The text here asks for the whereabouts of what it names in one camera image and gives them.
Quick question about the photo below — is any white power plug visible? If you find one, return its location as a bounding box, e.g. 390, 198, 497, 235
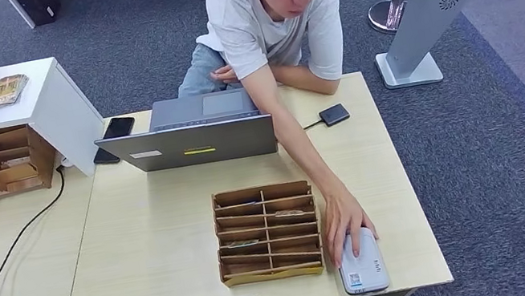
56, 151, 77, 172

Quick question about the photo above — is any printed key card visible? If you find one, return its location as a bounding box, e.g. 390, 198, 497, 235
227, 237, 261, 250
274, 206, 307, 221

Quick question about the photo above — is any person's right hand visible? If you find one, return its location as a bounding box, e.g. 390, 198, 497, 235
316, 184, 384, 270

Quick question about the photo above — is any flat cardboard slotted card tray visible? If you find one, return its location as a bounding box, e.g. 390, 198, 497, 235
205, 177, 328, 293

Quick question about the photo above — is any white card reader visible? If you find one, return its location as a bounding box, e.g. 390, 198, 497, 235
332, 224, 393, 296

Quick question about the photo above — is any grey laptop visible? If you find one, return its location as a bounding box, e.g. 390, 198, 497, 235
89, 82, 280, 184

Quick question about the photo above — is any black box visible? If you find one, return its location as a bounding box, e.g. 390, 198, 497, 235
16, 0, 65, 29

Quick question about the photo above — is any white shelf unit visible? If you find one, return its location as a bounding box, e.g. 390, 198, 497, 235
0, 50, 113, 193

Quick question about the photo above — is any black smartphone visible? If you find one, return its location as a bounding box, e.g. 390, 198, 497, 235
86, 114, 143, 168

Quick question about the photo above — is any cardboard compartment organizer box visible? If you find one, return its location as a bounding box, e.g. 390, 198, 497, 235
0, 119, 63, 198

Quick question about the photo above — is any person's left hand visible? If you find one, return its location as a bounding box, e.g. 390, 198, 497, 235
209, 63, 242, 89

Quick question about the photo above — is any person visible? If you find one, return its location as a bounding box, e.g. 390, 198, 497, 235
161, 0, 402, 291

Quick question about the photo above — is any stack of printed cards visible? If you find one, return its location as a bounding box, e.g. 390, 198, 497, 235
0, 71, 34, 107

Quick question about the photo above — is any black USB hub with cable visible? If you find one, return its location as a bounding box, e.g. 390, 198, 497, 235
300, 101, 353, 133

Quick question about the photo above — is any pale card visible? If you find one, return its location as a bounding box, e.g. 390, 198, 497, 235
2, 155, 32, 170

